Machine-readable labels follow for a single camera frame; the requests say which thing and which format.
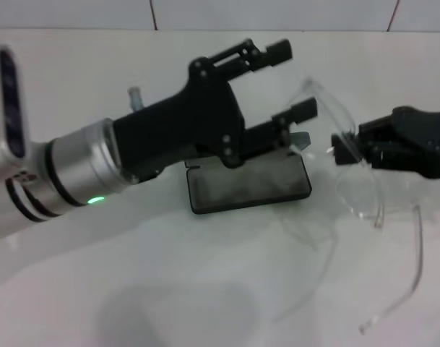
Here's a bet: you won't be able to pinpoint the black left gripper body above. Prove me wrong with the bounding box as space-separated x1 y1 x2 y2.
113 56 248 182

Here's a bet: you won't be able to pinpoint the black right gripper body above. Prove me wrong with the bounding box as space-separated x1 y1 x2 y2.
389 106 440 180

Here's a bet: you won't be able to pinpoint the clear white glasses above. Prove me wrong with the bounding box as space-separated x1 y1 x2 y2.
288 77 423 335

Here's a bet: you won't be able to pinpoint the black glasses case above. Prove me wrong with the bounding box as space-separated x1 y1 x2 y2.
185 132 313 215

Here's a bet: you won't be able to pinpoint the silver cable connector plug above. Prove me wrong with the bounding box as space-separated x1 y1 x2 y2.
127 85 144 110

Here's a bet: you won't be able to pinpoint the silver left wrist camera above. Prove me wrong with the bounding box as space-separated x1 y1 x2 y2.
0 45 32 171

